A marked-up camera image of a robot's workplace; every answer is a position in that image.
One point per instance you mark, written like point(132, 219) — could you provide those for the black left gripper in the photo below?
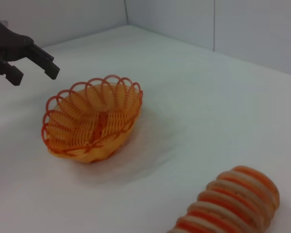
point(7, 46)

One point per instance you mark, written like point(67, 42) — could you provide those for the orange woven plastic basket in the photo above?
point(92, 126)

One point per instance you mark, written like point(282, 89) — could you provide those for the striped orange toy bread loaf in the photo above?
point(232, 204)

